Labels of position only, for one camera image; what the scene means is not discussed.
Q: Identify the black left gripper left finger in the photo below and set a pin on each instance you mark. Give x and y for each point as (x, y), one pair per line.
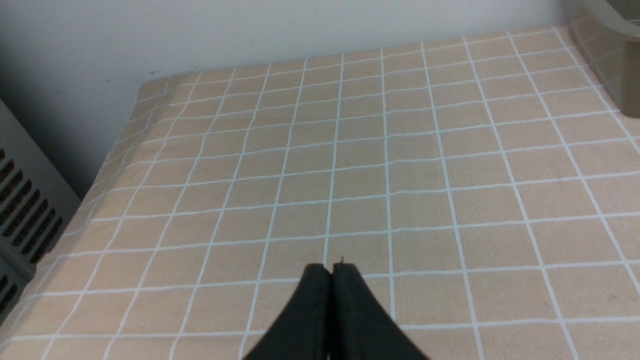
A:
(300, 330)

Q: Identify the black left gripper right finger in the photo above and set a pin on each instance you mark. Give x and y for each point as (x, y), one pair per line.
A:
(360, 328)

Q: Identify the beige checkered tablecloth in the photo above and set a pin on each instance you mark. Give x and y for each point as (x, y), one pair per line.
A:
(487, 188)

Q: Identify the grey vented crate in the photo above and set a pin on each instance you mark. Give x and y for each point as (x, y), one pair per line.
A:
(36, 206)

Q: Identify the olive green plastic bin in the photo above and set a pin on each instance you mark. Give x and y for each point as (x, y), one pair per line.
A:
(607, 35)

